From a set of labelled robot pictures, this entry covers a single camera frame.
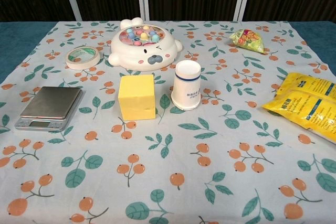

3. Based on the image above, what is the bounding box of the white bear fishing toy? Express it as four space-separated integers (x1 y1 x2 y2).
108 17 183 72

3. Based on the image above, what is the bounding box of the floral fruit pattern tablecloth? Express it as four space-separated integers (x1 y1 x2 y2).
0 20 336 224

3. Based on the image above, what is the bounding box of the white masking tape roll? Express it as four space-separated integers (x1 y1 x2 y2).
65 46 101 70

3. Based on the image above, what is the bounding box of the yellow foam cube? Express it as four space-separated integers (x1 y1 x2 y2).
118 74 156 122

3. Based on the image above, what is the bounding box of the silver digital kitchen scale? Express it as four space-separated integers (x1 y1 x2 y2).
14 86 86 131

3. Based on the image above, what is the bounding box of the white paper cup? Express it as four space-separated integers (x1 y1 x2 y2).
171 60 202 110

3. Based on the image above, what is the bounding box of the yellow printed package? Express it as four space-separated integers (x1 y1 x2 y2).
261 72 336 144

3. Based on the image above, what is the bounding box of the green snack bag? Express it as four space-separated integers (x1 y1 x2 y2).
229 28 265 55

